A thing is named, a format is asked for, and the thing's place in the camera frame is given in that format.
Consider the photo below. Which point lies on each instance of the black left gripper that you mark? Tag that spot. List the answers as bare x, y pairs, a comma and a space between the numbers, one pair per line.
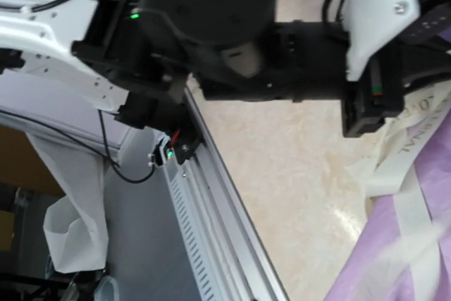
412, 60

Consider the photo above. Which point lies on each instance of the cream printed ribbon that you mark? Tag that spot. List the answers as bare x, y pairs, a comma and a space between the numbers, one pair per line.
395, 176

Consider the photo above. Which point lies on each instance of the purple wrapping paper sheet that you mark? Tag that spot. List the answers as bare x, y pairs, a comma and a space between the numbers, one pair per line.
355, 281

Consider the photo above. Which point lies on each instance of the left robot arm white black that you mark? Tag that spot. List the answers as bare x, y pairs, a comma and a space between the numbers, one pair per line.
132, 58

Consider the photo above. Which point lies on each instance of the front aluminium rail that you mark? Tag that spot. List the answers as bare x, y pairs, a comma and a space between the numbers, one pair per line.
225, 252

